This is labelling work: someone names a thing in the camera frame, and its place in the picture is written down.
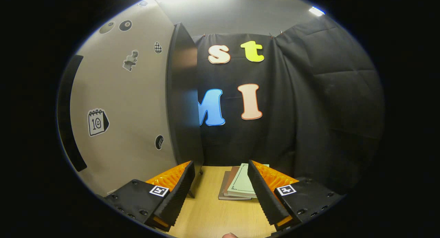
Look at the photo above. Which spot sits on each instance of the grey-brown book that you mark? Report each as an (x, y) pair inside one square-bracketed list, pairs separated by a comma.
[(223, 190)]

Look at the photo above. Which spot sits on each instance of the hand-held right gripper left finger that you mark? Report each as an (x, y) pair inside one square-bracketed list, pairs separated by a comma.
[(178, 196)]

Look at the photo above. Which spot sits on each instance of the grey cabinet door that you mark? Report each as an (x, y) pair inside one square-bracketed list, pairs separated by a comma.
[(130, 104)]

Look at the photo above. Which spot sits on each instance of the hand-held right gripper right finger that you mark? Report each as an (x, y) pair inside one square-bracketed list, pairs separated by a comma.
[(263, 196)]

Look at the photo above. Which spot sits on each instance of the small ceiling light panel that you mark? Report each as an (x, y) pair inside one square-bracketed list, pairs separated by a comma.
[(316, 11)]

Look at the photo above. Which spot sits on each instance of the black backdrop cloth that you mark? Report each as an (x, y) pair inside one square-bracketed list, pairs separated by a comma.
[(309, 110)]

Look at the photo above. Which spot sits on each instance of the brown book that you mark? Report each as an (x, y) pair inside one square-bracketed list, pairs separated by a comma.
[(233, 174)]

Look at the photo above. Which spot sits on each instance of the pale green book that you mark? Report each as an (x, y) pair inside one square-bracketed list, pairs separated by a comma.
[(242, 183)]

